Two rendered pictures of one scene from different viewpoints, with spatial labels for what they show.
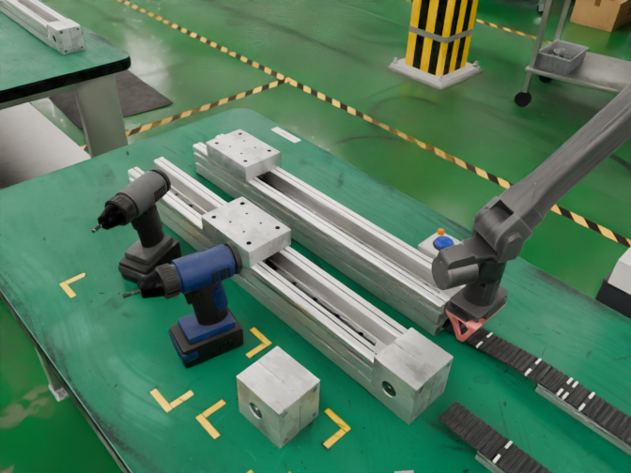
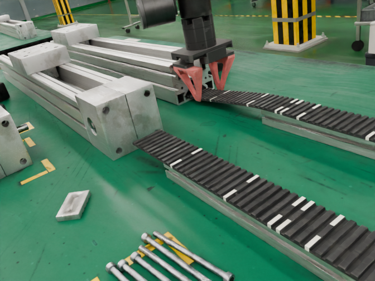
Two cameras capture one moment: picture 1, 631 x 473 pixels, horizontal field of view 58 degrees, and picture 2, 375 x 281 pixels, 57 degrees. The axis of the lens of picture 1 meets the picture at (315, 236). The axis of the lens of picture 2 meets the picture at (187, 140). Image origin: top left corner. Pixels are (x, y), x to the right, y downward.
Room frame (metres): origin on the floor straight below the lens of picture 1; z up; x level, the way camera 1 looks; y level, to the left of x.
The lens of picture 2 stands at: (0.12, -0.40, 1.04)
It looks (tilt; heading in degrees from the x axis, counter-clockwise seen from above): 27 degrees down; 14
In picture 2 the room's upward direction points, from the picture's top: 12 degrees counter-clockwise
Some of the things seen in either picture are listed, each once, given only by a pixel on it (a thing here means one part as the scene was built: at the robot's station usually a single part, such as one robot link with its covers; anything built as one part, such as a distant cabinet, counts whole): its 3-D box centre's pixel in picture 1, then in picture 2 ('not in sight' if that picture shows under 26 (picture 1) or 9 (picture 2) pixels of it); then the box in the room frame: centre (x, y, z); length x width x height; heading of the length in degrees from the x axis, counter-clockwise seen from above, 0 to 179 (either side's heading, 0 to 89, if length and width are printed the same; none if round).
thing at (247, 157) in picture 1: (243, 159); (75, 37); (1.25, 0.19, 0.87); 0.16 x 0.11 x 0.07; 45
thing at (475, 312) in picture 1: (481, 287); (199, 35); (0.76, -0.30, 0.91); 0.10 x 0.07 x 0.07; 135
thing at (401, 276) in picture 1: (311, 218); (110, 58); (1.07, 0.01, 0.82); 0.80 x 0.10 x 0.09; 45
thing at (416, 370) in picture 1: (414, 371); (126, 112); (0.63, -0.18, 0.83); 0.12 x 0.09 x 0.10; 135
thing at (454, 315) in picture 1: (469, 319); (199, 76); (0.75, -0.29, 0.84); 0.07 x 0.07 x 0.09; 45
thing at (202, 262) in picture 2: not in sight; (189, 253); (0.36, -0.32, 0.78); 0.11 x 0.01 x 0.01; 54
